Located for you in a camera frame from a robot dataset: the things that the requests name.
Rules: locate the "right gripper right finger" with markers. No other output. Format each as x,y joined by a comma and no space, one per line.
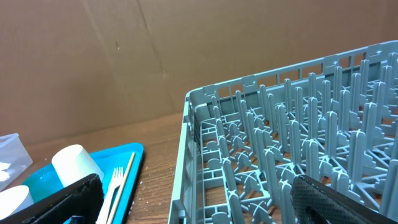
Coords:
314,202

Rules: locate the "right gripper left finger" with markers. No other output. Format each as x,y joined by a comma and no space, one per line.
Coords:
79,202

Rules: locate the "white upturned cup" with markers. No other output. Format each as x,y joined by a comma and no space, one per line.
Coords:
73,163

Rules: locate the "light green bowl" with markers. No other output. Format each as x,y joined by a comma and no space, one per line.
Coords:
14,200

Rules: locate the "clear plastic waste bin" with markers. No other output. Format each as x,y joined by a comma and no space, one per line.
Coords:
14,159

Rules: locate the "grey dishwasher rack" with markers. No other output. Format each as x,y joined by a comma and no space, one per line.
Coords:
244,141

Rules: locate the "white plastic fork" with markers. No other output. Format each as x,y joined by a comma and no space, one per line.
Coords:
115,182

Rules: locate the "teal serving tray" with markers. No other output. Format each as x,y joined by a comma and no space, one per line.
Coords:
45,181

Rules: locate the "wooden chopstick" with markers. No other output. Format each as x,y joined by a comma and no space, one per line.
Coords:
120,191

